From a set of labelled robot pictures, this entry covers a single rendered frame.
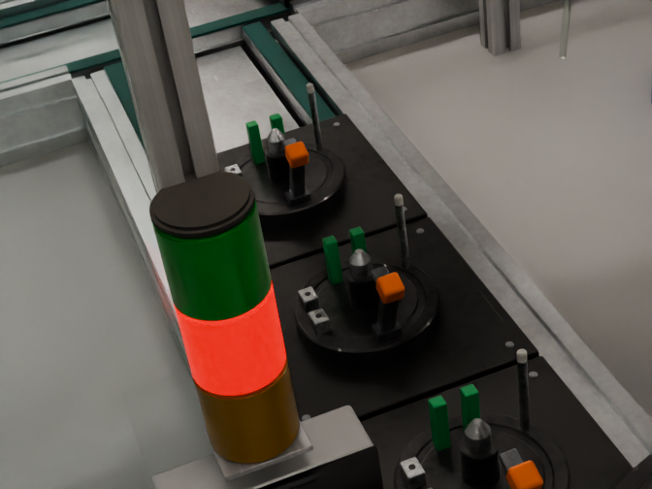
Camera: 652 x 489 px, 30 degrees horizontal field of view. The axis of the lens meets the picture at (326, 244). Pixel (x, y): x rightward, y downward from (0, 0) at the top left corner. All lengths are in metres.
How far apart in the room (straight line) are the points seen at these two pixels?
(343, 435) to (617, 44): 1.21
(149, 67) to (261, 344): 0.15
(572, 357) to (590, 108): 0.60
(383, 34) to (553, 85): 0.28
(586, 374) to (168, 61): 0.65
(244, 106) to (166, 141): 1.07
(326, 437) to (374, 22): 1.19
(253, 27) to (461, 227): 0.59
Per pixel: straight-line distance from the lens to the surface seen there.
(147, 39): 0.55
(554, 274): 1.38
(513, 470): 0.89
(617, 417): 1.09
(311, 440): 0.69
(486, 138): 1.61
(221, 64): 1.76
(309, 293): 1.16
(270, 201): 1.32
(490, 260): 1.25
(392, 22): 1.82
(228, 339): 0.59
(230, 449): 0.65
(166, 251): 0.57
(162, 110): 0.56
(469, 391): 0.99
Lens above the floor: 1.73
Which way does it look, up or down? 37 degrees down
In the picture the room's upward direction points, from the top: 9 degrees counter-clockwise
